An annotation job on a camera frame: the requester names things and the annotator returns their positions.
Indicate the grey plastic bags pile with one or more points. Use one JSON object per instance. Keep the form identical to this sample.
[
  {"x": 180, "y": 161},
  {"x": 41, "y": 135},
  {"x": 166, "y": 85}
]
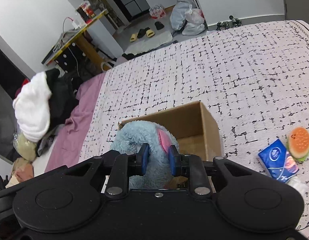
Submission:
[{"x": 187, "y": 18}]

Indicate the white floor mat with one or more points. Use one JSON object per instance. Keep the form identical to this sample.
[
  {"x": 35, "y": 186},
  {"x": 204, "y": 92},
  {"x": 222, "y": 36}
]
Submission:
[{"x": 149, "y": 44}]

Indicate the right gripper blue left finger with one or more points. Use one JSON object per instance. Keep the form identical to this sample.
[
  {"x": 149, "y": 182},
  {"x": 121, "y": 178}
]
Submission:
[{"x": 120, "y": 167}]

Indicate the white plastic bundle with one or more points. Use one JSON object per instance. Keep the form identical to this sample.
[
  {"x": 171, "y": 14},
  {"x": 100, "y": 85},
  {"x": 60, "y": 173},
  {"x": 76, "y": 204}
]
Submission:
[{"x": 297, "y": 184}]

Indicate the white black patterned blanket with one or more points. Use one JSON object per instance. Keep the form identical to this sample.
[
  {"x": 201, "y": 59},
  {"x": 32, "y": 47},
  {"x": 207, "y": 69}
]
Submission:
[{"x": 253, "y": 80}]

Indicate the white fluffy garment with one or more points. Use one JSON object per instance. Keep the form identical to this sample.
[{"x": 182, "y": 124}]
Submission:
[{"x": 31, "y": 108}]

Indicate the red white water bottle pack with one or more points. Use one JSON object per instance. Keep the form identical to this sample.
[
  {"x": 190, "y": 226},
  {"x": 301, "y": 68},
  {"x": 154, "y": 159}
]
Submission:
[{"x": 157, "y": 12}]

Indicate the yellow slipper right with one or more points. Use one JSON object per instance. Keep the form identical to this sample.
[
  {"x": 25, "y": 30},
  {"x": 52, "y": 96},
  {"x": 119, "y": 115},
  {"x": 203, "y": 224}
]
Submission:
[{"x": 150, "y": 33}]

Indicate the pink bed sheet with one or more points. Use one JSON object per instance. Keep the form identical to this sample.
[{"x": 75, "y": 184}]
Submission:
[{"x": 69, "y": 141}]

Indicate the white charger with cable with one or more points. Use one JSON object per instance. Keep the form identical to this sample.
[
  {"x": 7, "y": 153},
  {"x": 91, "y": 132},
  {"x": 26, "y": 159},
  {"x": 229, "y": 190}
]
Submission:
[{"x": 74, "y": 23}]

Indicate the red black canister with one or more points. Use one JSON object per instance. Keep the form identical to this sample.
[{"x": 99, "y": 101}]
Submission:
[{"x": 85, "y": 11}]

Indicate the yellow slipper left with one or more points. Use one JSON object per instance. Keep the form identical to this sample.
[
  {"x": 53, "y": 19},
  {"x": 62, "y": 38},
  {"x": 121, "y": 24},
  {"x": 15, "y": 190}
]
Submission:
[{"x": 133, "y": 37}]

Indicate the round white yellow table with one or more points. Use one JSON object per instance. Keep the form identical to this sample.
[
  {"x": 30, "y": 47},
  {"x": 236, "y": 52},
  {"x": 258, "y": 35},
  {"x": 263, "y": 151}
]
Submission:
[{"x": 69, "y": 37}]

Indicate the yellow slipper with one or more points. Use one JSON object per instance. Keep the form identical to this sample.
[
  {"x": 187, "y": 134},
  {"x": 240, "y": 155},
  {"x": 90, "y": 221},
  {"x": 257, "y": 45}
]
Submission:
[
  {"x": 150, "y": 33},
  {"x": 133, "y": 37}
]

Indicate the brown cardboard box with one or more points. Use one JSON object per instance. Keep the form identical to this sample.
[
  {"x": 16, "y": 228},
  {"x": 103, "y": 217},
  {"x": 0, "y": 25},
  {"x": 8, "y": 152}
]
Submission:
[{"x": 194, "y": 128}]

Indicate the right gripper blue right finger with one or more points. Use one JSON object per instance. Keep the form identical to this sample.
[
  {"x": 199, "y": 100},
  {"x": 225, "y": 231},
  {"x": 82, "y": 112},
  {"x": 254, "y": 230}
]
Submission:
[{"x": 191, "y": 167}]

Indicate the plush hamburger toy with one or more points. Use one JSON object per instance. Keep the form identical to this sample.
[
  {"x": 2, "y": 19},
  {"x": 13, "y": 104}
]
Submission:
[{"x": 298, "y": 143}]

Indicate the black roller skates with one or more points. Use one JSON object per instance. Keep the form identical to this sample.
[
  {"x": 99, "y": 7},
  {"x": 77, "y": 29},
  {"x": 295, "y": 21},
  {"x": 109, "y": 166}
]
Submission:
[{"x": 232, "y": 23}]

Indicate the fluffy blue plush toy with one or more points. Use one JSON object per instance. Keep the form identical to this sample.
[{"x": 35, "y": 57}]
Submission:
[{"x": 129, "y": 140}]

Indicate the black clothes pile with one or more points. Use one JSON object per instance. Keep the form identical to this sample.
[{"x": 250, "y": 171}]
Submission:
[{"x": 62, "y": 100}]

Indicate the blue tissue pack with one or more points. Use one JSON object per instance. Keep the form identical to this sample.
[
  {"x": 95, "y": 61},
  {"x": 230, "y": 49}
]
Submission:
[{"x": 278, "y": 162}]

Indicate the beige clothes bundle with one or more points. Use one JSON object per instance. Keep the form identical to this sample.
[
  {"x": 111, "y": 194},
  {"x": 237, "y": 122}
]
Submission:
[{"x": 25, "y": 148}]

